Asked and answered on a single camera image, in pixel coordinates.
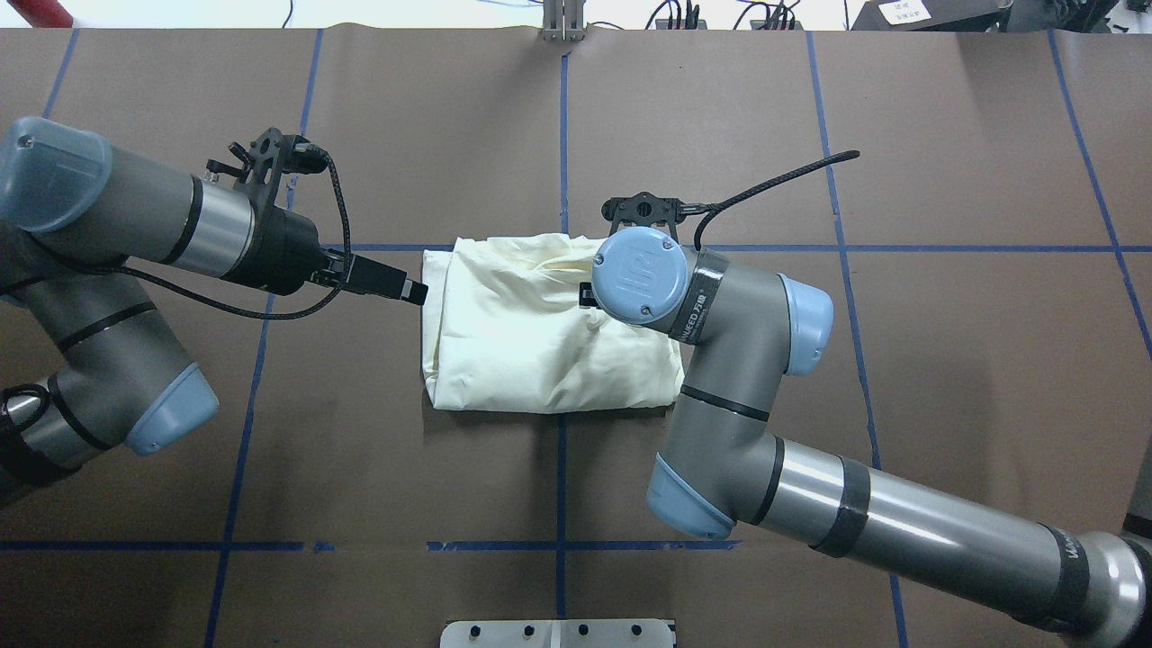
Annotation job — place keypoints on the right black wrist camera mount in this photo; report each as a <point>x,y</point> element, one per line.
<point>647,210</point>

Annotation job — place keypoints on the aluminium frame post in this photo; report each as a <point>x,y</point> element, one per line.
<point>563,20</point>

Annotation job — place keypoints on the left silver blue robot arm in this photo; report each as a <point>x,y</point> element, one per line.
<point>76,209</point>

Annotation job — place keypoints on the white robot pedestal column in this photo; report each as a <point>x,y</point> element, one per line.
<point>595,632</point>

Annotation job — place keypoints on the cream cat print shirt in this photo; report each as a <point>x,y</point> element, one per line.
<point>502,330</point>

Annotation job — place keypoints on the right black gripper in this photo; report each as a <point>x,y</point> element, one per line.
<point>586,294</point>

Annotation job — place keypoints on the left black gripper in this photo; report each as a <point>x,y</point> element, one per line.
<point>283,253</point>

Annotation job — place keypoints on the far orange black connector box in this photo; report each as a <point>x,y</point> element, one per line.
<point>676,16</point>

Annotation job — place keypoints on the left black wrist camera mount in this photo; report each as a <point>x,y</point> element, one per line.
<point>264,161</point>

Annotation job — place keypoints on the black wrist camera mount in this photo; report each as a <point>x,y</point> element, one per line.
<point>264,161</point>
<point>647,210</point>

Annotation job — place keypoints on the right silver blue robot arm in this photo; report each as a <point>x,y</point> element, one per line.
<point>1014,378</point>

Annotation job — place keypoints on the near orange black connector box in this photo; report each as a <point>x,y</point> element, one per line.
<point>777,16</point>

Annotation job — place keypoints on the orange black connector box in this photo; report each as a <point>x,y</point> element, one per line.
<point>676,16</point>
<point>777,16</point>

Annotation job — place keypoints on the black box with white label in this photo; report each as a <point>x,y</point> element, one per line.
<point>931,16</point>

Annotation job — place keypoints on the red cylindrical bottle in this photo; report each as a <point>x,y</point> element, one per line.
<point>45,14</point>

